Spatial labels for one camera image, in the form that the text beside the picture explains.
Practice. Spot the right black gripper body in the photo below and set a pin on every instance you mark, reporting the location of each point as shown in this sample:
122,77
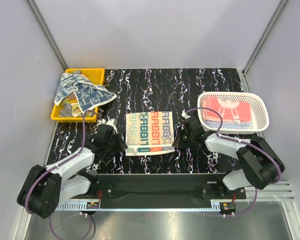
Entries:
184,140

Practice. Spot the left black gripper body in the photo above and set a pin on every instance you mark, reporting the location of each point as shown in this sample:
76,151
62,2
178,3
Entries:
114,145

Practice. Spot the colourful rabbit text towel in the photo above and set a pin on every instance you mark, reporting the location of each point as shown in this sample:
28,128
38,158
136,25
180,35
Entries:
149,133

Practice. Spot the pink rabbit towel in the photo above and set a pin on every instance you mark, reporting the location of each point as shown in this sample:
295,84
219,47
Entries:
231,111

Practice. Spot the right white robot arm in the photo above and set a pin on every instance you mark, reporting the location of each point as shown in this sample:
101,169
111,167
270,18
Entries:
260,165

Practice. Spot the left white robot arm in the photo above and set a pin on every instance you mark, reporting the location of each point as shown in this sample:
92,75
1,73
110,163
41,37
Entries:
45,187

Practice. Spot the blue patterned towel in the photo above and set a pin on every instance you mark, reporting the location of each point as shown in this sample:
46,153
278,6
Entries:
87,94

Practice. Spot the small cloths in bin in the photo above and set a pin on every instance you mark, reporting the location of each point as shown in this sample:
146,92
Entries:
75,107

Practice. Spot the white perforated plastic basket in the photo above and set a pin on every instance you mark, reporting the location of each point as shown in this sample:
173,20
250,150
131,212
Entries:
211,121

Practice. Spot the left controller board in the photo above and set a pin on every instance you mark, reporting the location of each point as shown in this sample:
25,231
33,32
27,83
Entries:
92,205

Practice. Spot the controller board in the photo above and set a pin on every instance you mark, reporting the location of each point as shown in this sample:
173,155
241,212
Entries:
228,206
92,205

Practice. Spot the yellow plastic bin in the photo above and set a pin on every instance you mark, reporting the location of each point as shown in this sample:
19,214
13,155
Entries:
96,76

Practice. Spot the right controller board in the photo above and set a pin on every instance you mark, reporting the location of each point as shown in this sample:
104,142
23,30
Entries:
228,206

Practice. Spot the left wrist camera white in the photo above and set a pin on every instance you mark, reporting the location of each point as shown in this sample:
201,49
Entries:
111,122

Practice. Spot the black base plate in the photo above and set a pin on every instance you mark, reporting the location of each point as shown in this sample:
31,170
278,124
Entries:
161,192

